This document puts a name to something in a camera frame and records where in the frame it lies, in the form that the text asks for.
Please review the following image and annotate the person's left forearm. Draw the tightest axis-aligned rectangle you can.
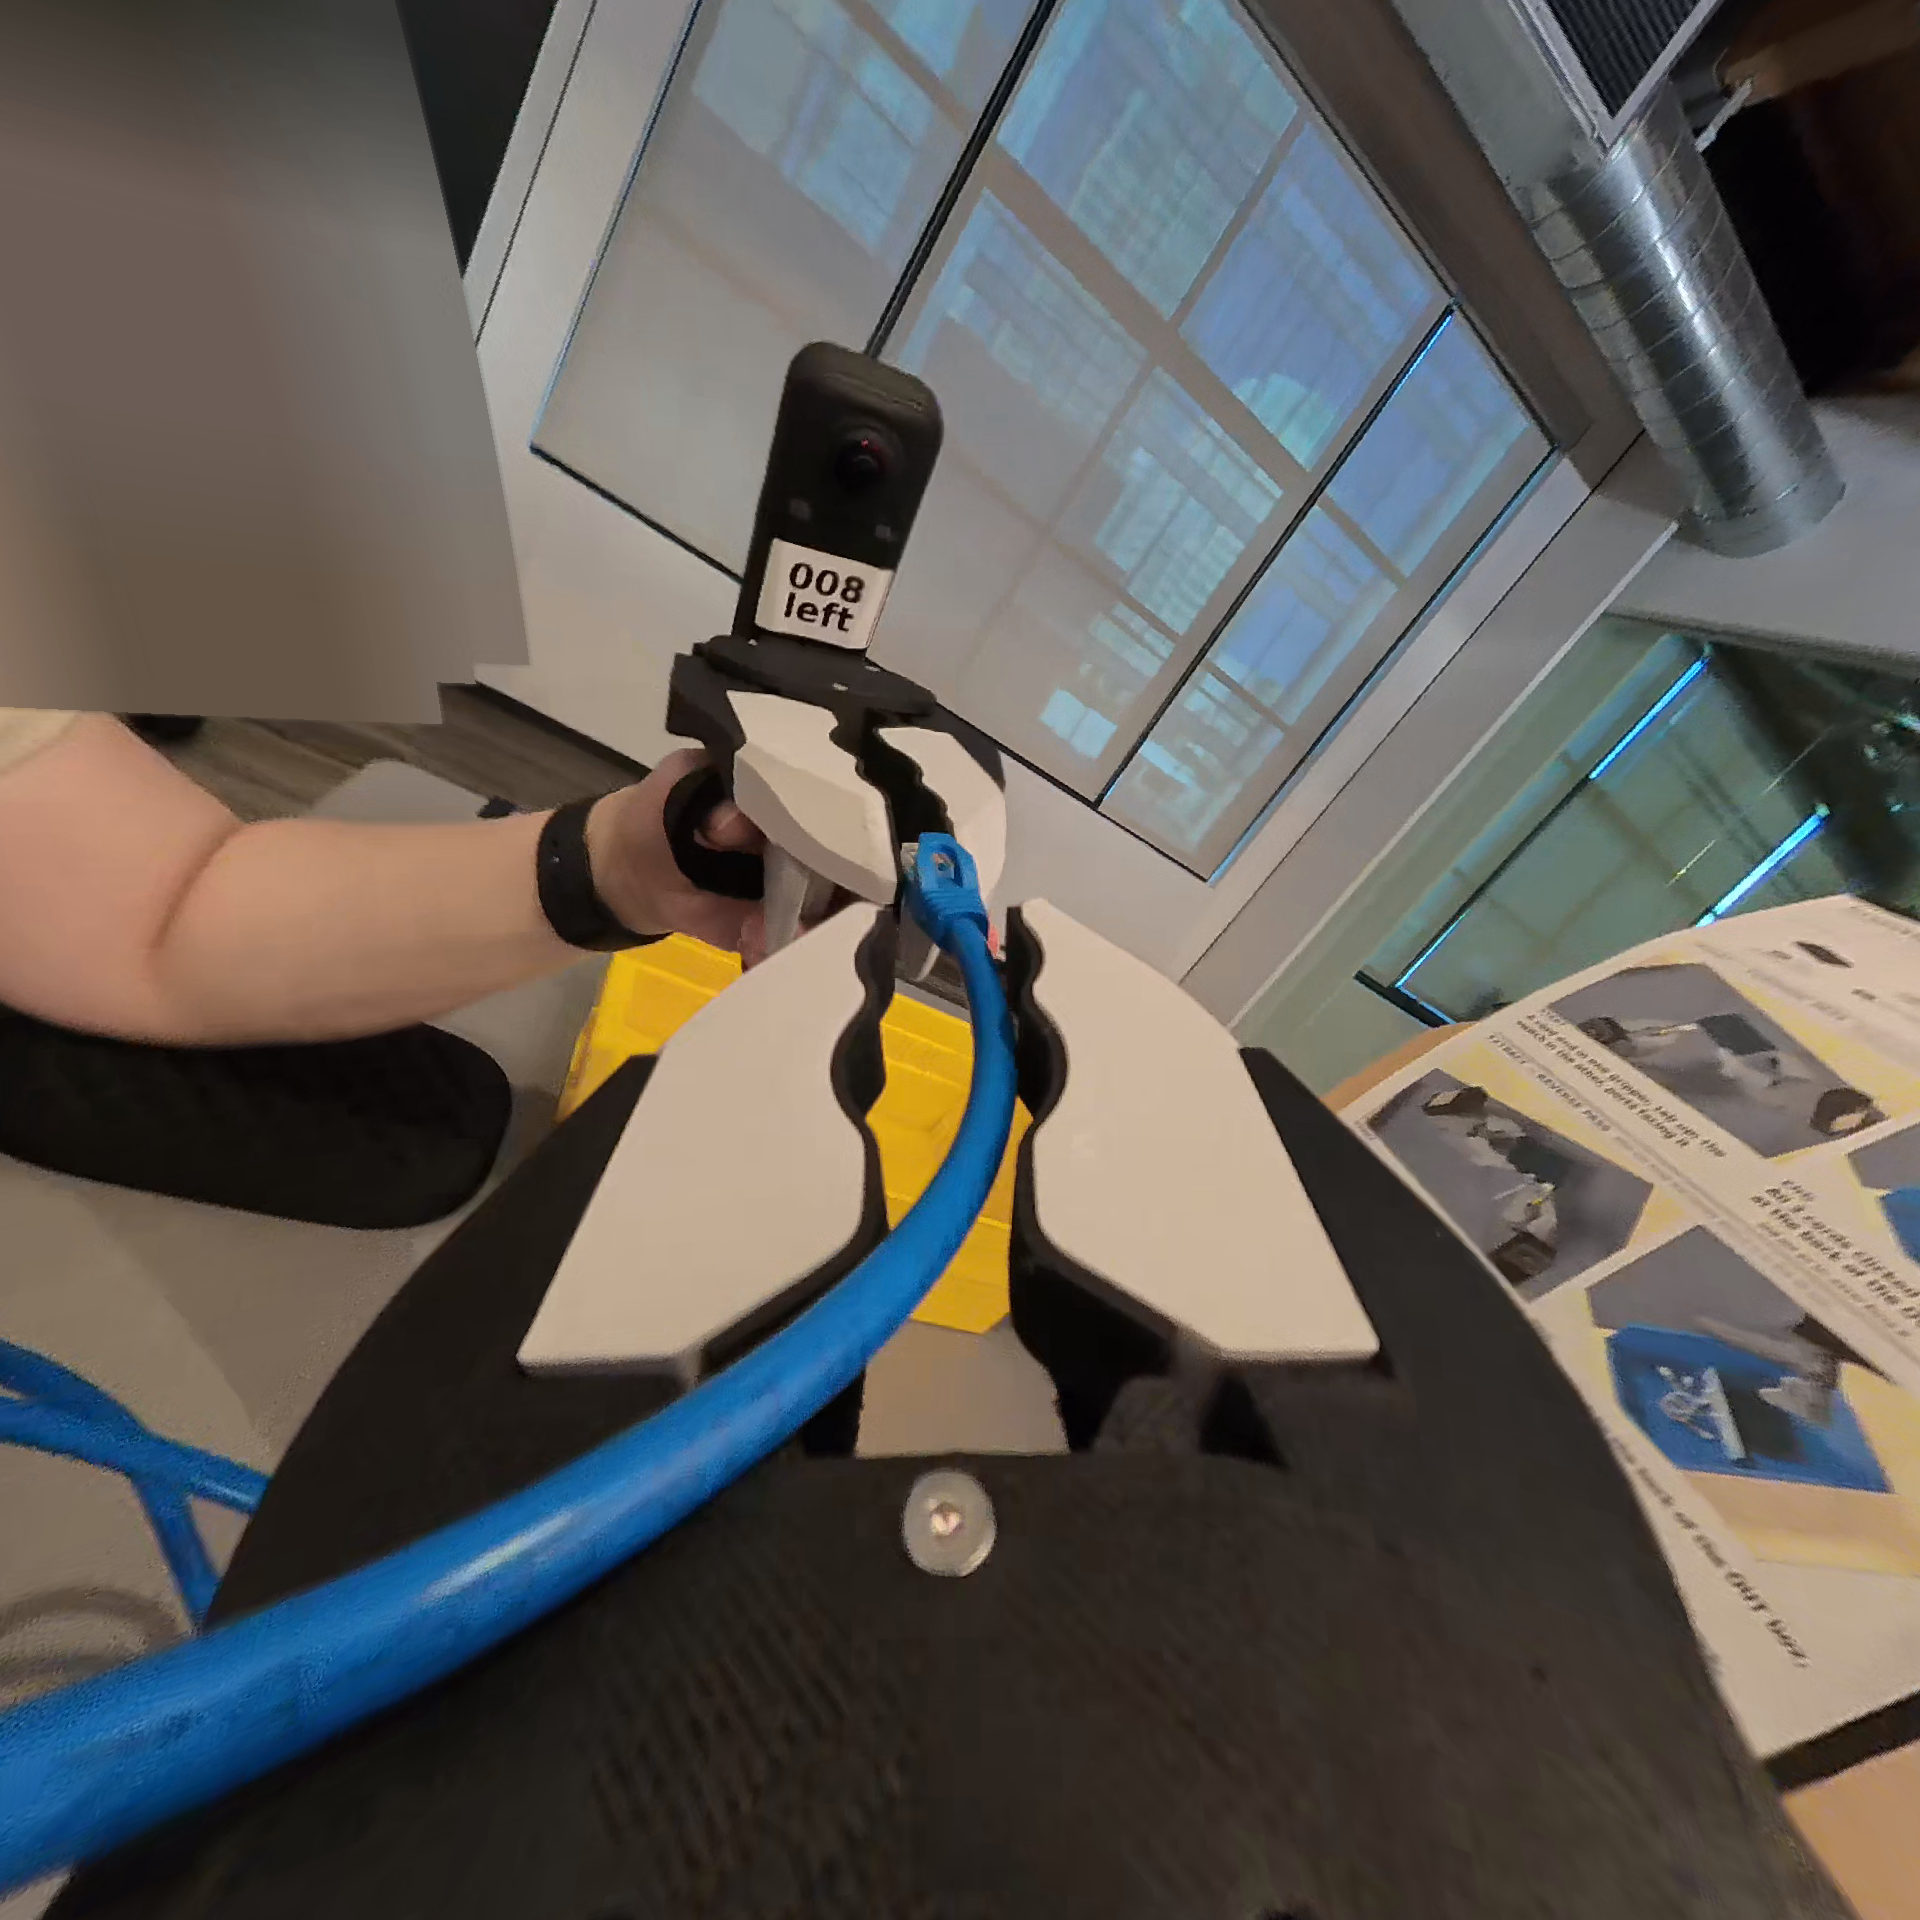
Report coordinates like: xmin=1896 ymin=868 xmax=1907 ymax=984
xmin=0 ymin=712 xmax=557 ymax=1048

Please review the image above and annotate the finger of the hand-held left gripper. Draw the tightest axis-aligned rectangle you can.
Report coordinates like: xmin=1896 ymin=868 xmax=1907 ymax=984
xmin=869 ymin=719 xmax=1010 ymax=918
xmin=729 ymin=691 xmax=901 ymax=912

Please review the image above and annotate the printed instruction sheet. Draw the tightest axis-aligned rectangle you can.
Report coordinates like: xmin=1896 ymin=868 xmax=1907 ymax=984
xmin=1342 ymin=892 xmax=1920 ymax=1759

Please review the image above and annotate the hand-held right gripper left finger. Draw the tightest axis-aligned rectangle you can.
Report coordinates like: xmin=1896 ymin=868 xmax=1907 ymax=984
xmin=515 ymin=900 xmax=894 ymax=1392

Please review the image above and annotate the person's left hand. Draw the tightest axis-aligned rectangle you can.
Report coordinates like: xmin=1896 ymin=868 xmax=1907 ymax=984
xmin=588 ymin=743 xmax=781 ymax=961

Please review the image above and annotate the silver air duct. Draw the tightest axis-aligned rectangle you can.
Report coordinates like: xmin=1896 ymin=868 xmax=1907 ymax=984
xmin=1529 ymin=89 xmax=1848 ymax=560

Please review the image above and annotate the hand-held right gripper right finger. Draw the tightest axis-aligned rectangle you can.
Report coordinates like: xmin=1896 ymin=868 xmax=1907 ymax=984
xmin=1007 ymin=900 xmax=1381 ymax=1367

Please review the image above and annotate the blue ethernet cable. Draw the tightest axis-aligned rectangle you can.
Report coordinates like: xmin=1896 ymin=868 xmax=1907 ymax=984
xmin=0 ymin=832 xmax=1025 ymax=1889

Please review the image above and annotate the green tinted glass window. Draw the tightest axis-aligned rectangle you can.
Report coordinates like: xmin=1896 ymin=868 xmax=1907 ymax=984
xmin=1356 ymin=630 xmax=1920 ymax=1030

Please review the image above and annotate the yellow plastic bin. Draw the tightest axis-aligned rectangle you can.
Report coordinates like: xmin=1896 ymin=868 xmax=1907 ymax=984
xmin=554 ymin=936 xmax=1038 ymax=1338

